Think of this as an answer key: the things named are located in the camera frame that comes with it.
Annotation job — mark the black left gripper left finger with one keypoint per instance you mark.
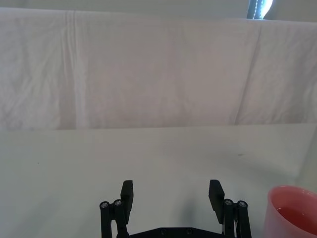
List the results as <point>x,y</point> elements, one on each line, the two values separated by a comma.
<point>126,198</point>

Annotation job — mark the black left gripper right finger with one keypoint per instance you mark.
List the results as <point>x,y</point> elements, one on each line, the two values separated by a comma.
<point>216,198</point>

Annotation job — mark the white curtain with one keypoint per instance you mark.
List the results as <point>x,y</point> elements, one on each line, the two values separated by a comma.
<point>148,74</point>

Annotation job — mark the pink plastic cup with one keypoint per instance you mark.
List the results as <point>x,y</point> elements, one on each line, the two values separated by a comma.
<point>275,220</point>

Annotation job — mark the white table cloth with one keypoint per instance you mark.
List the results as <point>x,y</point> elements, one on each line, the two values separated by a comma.
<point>74,186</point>

